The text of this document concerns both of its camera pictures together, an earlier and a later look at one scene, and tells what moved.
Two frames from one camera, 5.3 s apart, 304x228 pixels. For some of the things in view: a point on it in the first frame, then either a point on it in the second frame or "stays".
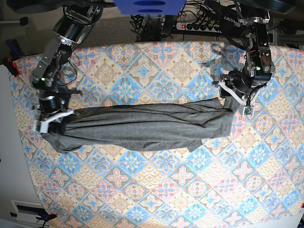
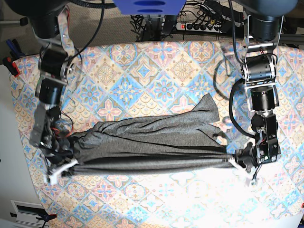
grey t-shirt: (178, 126) -> (183, 141)
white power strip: (208, 27) stays
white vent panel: (26, 213) stays
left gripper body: (53, 103) -> (57, 151)
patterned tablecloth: (250, 178) stays
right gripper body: (239, 80) -> (248, 157)
